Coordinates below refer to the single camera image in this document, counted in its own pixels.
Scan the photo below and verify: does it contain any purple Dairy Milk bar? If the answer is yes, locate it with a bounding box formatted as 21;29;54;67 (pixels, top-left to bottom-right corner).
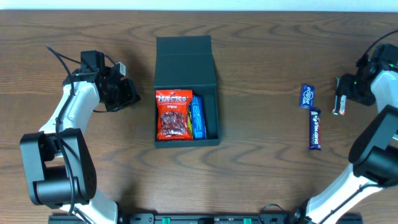
309;108;321;151

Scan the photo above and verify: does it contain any yellow snack bag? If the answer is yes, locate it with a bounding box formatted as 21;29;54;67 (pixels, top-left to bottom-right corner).
187;107;194;139

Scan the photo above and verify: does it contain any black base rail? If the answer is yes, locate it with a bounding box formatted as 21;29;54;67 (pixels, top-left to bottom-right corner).
48;212;364;224

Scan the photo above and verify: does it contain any green white candy bar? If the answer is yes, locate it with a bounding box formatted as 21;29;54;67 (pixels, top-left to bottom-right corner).
331;78;346;116

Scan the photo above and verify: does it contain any blue cookie pack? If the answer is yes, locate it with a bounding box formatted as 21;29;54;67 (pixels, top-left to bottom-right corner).
190;95;206;139

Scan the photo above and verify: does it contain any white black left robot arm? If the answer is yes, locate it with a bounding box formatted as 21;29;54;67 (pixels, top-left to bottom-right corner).
20;63;139;223

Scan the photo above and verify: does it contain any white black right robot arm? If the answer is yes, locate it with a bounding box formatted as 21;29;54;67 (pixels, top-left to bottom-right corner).
295;64;397;223

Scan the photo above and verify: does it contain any red candy bag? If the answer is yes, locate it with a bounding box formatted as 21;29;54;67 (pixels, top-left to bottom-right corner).
155;90;193;141

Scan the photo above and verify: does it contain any black box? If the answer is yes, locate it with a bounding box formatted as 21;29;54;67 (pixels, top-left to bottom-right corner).
154;35;220;149

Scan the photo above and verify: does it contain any blue Eclipse mint pack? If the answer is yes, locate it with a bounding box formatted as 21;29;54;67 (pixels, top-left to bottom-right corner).
299;84;315;109

